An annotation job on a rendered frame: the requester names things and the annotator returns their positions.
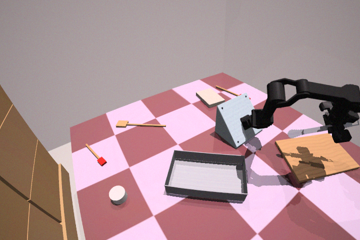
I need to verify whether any cream flat rectangular board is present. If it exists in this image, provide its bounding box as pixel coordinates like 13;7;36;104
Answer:
196;88;225;108

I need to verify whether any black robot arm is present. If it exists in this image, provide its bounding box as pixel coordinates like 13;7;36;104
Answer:
240;78;360;130

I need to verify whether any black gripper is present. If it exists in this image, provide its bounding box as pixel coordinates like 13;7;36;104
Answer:
319;101;352;144

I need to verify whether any white cylinder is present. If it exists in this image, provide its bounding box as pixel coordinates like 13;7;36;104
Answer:
109;185;128;205

